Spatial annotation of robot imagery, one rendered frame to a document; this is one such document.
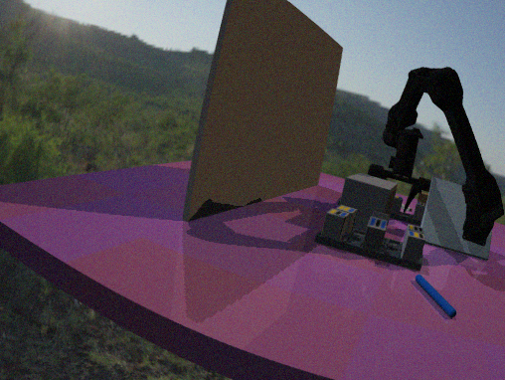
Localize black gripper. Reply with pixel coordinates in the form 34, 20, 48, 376
368, 149, 431, 213

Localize brown flat panel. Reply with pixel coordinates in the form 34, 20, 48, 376
182, 0, 343, 221

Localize blue cylinder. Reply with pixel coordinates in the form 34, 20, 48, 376
416, 275, 456, 317

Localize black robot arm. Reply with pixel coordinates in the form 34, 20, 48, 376
383, 67, 504, 247

